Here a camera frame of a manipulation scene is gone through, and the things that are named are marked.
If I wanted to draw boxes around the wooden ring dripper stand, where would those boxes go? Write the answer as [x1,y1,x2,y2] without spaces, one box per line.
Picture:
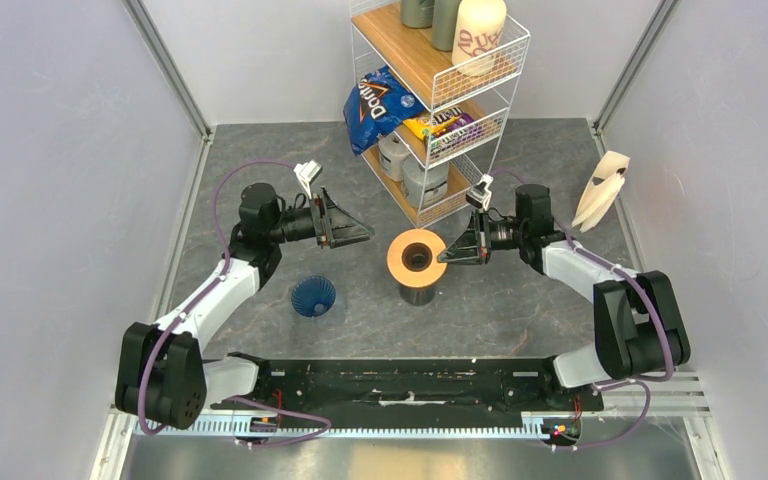
[386,229,447,289]

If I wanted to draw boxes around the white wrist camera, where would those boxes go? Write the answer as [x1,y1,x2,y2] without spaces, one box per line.
[293,160,322,200]
[465,174,494,211]

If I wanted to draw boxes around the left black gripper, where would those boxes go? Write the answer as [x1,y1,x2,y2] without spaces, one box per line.
[267,187,374,249]

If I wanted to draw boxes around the dark glass carafe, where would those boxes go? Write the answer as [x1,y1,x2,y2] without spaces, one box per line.
[399,242,435,306]

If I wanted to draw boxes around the yellow M&M candy bag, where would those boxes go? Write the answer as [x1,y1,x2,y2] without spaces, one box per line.
[403,107,475,147]

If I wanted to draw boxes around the blue ribbed coffee dripper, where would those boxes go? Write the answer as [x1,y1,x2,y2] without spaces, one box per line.
[291,275,336,318]

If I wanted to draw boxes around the grey canister lower shelf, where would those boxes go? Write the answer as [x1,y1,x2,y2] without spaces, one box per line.
[401,159,450,210]

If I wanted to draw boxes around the white canister lower shelf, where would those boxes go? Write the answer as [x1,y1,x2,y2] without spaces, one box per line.
[378,133,411,182]

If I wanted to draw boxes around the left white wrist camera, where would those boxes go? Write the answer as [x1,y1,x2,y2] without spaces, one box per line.
[293,160,322,200]

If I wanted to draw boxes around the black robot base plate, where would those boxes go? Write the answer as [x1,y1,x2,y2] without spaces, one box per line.
[247,358,604,430]

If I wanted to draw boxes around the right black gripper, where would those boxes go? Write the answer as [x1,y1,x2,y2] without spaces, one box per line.
[438,208,527,265]

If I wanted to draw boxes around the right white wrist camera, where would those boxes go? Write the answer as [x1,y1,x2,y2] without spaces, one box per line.
[465,174,494,211]

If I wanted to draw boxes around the blue Doritos chip bag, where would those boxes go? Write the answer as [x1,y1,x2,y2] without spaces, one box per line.
[343,66,425,156]

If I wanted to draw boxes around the paper coffee filter stack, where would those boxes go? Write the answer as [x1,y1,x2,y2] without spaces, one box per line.
[572,151,630,232]

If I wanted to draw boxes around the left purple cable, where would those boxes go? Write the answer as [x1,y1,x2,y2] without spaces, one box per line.
[136,158,334,448]

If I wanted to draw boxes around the aluminium rail frame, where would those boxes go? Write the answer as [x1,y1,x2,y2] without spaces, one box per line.
[91,372,731,479]

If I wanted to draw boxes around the cream white bottle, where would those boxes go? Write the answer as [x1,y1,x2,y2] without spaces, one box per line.
[451,0,507,77]

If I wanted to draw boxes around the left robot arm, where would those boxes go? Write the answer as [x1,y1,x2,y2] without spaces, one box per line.
[114,182,374,435]

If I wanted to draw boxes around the grey green bottle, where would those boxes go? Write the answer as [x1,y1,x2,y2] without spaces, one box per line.
[400,0,435,29]
[431,0,461,52]

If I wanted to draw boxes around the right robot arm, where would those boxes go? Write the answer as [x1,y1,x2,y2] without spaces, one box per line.
[437,184,691,409]

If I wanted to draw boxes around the white wire shelf rack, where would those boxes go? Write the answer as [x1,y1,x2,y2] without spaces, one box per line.
[349,1,531,228]

